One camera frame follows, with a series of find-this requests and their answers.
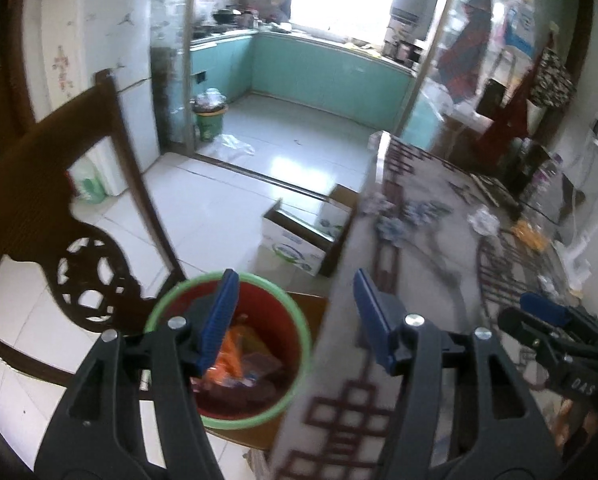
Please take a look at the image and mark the green red trash bucket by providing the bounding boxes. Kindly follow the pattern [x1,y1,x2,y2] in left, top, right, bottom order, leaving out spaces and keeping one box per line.
[142,271,313,430]

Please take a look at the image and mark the small green kitchen bin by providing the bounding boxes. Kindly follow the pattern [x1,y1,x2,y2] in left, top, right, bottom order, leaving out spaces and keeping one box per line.
[192,88,229,142]

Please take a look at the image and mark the teal kitchen cabinets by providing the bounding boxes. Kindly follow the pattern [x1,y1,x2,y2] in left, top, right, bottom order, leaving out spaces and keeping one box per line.
[189,32,415,130]

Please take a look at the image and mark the orange snack bag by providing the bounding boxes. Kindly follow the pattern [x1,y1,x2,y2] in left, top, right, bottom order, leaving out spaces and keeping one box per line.
[512,219,550,252]

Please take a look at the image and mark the crumpled white paper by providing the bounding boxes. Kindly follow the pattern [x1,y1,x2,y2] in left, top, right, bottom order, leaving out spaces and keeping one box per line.
[467,205,500,236]

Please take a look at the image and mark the patterned floral tablecloth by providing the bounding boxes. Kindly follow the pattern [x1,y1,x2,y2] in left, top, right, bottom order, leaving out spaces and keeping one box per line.
[267,133,520,479]

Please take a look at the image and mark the dark wooden chair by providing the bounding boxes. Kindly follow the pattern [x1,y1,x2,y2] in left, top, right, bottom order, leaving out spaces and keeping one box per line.
[0,68,187,388]

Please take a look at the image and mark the black hanging handbag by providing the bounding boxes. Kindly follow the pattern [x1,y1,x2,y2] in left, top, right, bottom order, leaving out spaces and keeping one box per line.
[475,78,506,119]

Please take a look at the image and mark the cardboard box on floor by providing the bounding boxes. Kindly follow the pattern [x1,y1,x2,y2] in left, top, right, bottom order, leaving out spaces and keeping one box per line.
[262,184,357,278]

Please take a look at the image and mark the plaid hanging cloth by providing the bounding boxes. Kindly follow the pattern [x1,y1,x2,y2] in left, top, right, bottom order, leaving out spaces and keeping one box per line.
[437,0,492,104]

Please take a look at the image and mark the clear bag on floor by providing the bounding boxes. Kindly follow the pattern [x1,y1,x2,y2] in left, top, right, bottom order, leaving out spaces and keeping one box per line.
[218,133,256,158]

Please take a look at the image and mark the white refrigerator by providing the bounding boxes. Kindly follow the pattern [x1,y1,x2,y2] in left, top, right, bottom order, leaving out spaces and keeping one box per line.
[22,0,160,170]

